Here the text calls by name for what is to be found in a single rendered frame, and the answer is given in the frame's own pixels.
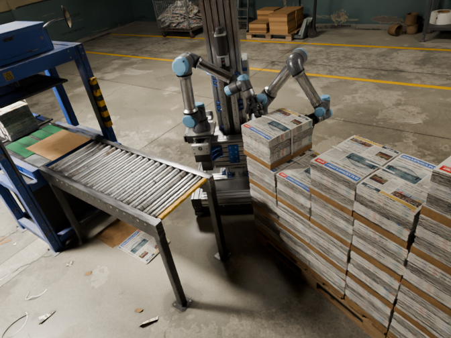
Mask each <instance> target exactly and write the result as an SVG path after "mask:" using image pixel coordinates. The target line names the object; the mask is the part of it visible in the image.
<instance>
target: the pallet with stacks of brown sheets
mask: <svg viewBox="0 0 451 338"><path fill-rule="evenodd" d="M257 17H258V19H256V20H254V21H252V22H250V23H249V32H248V33H246V38H247V39H248V40H278V41H293V36H294V35H295V34H298V33H299V31H300V29H301V26H302V24H303V21H304V19H303V6H297V7H284V8H281V7H263V8H261V9H259V10H257ZM257 34H259V35H265V37H266V38H254V36H255V35H257ZM272 35H280V36H286V39H281V38H272Z"/></svg>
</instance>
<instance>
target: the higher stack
mask: <svg viewBox="0 0 451 338"><path fill-rule="evenodd" d="M428 189H429V190H428V196H427V197H426V198H427V199H426V202H425V203H424V204H423V206H424V207H427V208H429V209H431V210H433V211H435V212H437V213H439V214H441V215H443V216H445V217H447V218H449V219H451V156H450V157H449V158H447V159H446V160H444V161H443V162H442V163H441V164H439V165H438V166H436V167H435V168H434V169H433V171H432V175H431V178H430V184H429V186H428ZM417 224H418V226H417V227H416V228H417V229H416V233H415V239H414V243H413V246H414V247H416V248H417V249H419V250H421V251H422V252H424V253H426V254H428V255H429V256H431V257H433V258H435V259H436V260H438V261H439V262H442V263H443V264H445V265H447V266H448V267H450V268H451V228H449V227H447V226H445V225H443V224H441V223H439V222H437V221H435V220H433V219H430V218H429V217H426V216H425V215H422V214H421V215H420V216H419V222H418V223H417ZM407 260H408V262H407V267H406V268H405V271H404V277H403V279H404V280H405V281H407V282H408V283H410V284H412V285H413V286H415V287H416V288H418V289H420V290H421V291H422V292H424V293H426V294H427V295H429V296H431V297H432V298H433V299H435V300H437V301H438V302H439V303H441V304H443V305H444V306H445V307H447V308H449V309H450V310H451V276H450V275H449V274H447V273H445V272H443V271H441V270H440V269H438V268H437V267H435V266H433V265H431V264H430V263H428V262H426V261H425V260H423V259H421V258H419V257H418V256H416V255H415V254H413V253H411V252H409V255H408V258H407ZM400 286H401V287H400V289H399V293H398V297H397V299H398V301H397V304H396V307H397V308H398V309H400V310H401V311H403V312H404V313H405V314H406V315H408V316H409V317H411V318H412V319H413V320H414V321H416V322H417V323H419V324H420V325H421V326H422V327H424V328H425V329H427V330H428V331H429V332H430V333H432V334H433V335H435V336H436V337H437V338H451V317H450V316H448V315H447V314H446V313H444V312H442V311H441V310H440V309H438V308H436V307H435V306H434V305H432V304H430V303H429V302H428V301H426V300H424V299H423V298H422V297H420V296H418V295H417V294H416V293H414V292H412V291H411V290H410V289H408V288H406V287H405V286H404V285H402V284H401V285H400ZM389 331H390V332H391V333H392V334H394V335H395V336H396V337H397V338H430V337H428V336H427V335H426V334H425V333H423V332H422V331H420V330H419V329H418V328H416V327H415V326H413V325H412V324H411V323H410V322H408V321H407V320H405V319H404V318H403V317H402V316H400V315H399V314H397V313H396V312H394V315H393V320H392V323H391V324H390V326H389Z"/></svg>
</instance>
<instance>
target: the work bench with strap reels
mask: <svg viewBox="0 0 451 338"><path fill-rule="evenodd" d="M436 4H437V0H434V4H433V7H432V12H431V16H430V10H431V6H432V0H429V2H428V8H427V12H426V17H425V23H424V27H423V33H422V37H421V40H420V42H425V41H424V40H425V34H431V30H443V31H451V9H439V10H436ZM429 16H430V20H429ZM428 20H429V22H428ZM426 30H428V32H427V33H426Z"/></svg>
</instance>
